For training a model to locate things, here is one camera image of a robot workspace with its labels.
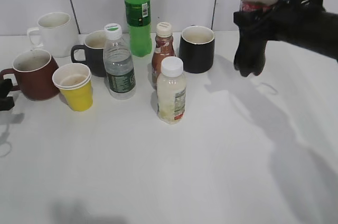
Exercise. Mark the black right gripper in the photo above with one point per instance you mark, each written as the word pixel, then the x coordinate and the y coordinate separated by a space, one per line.
pixel 303 23

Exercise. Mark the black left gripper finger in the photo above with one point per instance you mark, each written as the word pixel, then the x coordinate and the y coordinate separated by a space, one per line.
pixel 6 102

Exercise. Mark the red ceramic mug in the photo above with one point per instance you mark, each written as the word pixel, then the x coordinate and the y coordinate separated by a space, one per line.
pixel 33 71

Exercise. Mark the yellow paper cup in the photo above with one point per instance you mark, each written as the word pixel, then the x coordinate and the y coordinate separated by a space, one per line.
pixel 74 82

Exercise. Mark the white ceramic mug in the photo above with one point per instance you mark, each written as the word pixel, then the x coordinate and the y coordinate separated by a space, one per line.
pixel 59 33

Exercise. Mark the brown drink bottle beige cap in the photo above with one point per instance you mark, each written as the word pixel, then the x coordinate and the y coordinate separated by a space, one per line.
pixel 163 48

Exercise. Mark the milky drink bottle white cap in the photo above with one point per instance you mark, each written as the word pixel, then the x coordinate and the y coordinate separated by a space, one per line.
pixel 171 90

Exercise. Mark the clear water bottle white cap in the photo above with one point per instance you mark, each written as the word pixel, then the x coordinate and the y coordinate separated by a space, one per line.
pixel 118 63

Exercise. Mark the green soda bottle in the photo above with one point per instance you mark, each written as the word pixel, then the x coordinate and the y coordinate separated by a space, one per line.
pixel 138 16

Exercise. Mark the black handleless mug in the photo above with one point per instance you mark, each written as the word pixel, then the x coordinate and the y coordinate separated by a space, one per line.
pixel 196 49

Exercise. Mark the dark grey mug with handle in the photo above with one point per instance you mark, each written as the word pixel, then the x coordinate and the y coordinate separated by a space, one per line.
pixel 93 47

